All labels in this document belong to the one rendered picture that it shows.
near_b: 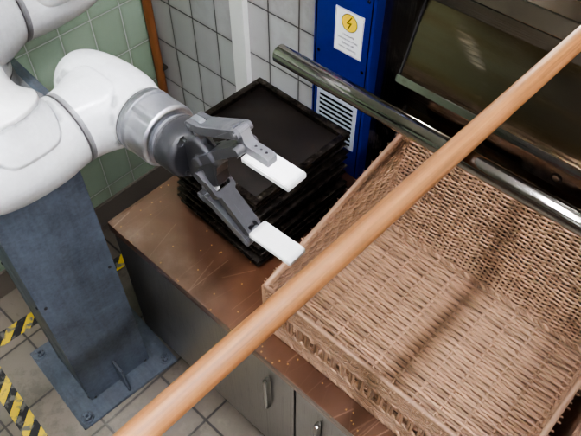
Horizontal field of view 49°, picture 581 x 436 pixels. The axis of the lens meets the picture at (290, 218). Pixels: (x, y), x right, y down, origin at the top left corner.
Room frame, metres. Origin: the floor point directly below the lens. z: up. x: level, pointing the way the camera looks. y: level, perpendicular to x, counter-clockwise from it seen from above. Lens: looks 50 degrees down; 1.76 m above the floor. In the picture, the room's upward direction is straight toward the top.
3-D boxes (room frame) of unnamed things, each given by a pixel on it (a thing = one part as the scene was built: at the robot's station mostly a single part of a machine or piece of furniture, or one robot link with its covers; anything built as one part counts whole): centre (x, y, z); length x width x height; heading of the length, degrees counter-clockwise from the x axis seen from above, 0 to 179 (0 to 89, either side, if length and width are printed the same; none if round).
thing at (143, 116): (0.62, 0.17, 1.19); 0.09 x 0.06 x 0.09; 138
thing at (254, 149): (0.50, 0.04, 1.28); 0.05 x 0.01 x 0.03; 48
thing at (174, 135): (0.57, 0.12, 1.19); 0.09 x 0.07 x 0.08; 48
